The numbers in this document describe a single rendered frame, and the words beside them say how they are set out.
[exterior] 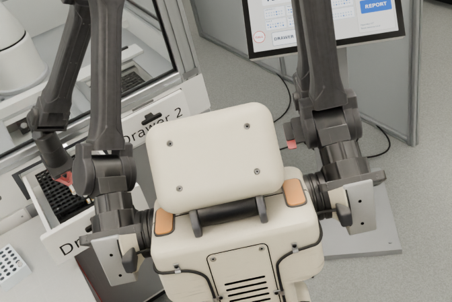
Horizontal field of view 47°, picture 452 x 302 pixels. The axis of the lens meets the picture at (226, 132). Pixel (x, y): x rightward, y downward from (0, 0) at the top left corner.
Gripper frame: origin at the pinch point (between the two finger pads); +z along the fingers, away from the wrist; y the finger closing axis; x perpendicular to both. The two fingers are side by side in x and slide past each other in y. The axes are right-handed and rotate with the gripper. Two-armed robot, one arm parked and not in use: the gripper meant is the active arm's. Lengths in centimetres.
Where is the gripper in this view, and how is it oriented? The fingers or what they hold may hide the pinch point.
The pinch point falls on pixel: (68, 181)
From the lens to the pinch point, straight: 150.0
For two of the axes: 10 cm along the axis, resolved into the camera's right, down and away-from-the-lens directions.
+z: 1.1, 7.0, 7.1
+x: -8.1, 4.7, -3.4
